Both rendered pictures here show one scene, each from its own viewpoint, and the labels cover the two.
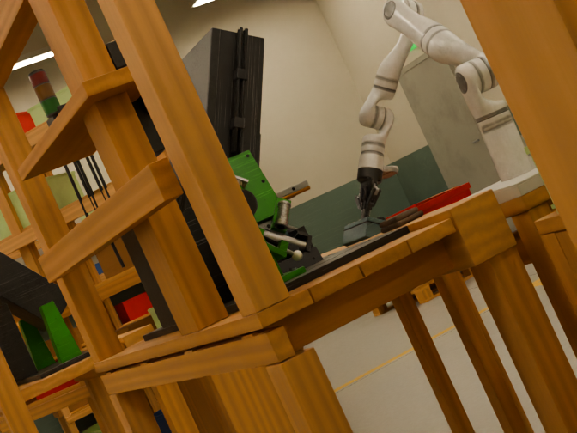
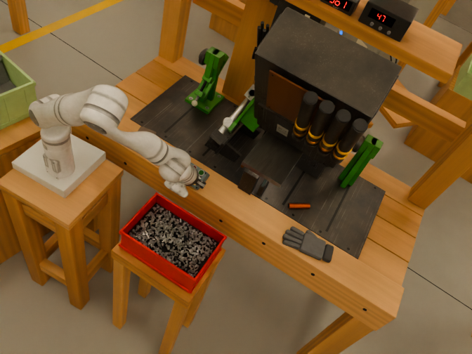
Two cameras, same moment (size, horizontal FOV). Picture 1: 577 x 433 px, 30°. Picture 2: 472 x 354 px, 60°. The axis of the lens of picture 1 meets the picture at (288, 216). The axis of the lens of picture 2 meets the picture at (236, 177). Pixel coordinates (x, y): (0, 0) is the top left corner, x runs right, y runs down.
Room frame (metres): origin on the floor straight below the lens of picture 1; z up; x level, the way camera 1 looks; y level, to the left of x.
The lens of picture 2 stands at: (3.89, -0.85, 2.19)
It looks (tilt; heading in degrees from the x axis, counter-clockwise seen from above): 49 degrees down; 130
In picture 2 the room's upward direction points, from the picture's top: 21 degrees clockwise
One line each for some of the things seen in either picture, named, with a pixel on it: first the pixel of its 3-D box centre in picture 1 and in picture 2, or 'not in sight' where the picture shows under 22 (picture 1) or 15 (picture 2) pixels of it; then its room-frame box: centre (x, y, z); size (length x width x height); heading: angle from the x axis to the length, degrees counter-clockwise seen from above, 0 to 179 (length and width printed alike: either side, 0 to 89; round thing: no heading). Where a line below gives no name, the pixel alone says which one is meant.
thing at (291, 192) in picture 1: (245, 213); (283, 145); (3.24, 0.11, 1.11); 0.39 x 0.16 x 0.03; 116
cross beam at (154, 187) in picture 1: (96, 232); (320, 58); (2.96, 0.50, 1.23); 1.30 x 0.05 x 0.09; 26
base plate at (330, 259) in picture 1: (258, 290); (260, 156); (3.13, 0.17, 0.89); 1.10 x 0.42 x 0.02; 26
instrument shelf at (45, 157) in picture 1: (88, 123); (341, 5); (3.01, 0.40, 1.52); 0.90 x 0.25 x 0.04; 26
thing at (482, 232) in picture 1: (344, 273); (225, 206); (3.25, -0.08, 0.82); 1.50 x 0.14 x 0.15; 26
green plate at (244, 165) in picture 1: (245, 189); (257, 109); (3.09, 0.08, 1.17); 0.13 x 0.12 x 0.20; 26
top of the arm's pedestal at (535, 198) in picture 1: (527, 196); (63, 178); (2.87, -0.60, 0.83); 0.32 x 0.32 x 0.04; 30
